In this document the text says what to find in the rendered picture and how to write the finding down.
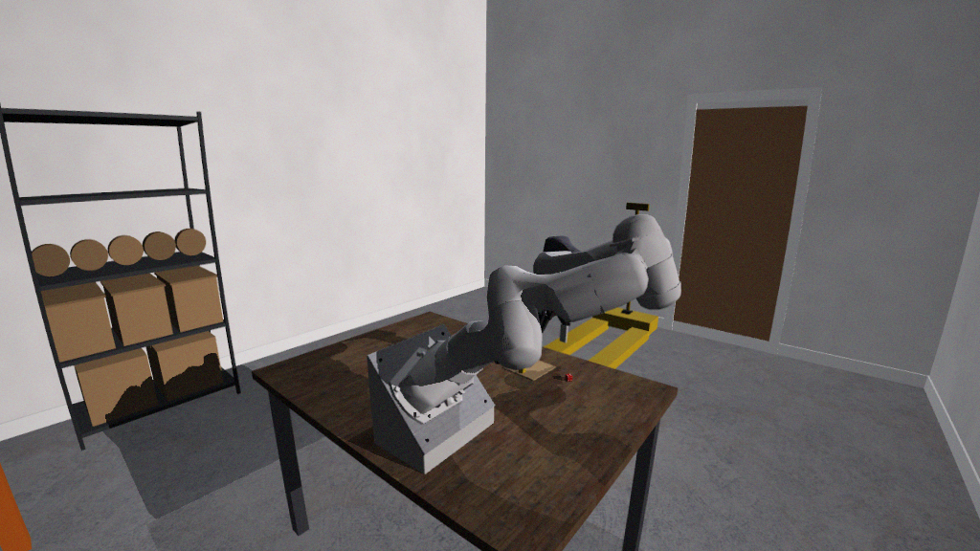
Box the tan flat mat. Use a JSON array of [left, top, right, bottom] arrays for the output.
[[504, 361, 556, 381]]

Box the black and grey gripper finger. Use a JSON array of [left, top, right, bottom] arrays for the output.
[[538, 311, 555, 334], [557, 316, 571, 342]]

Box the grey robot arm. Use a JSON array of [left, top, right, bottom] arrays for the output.
[[390, 214, 681, 425]]

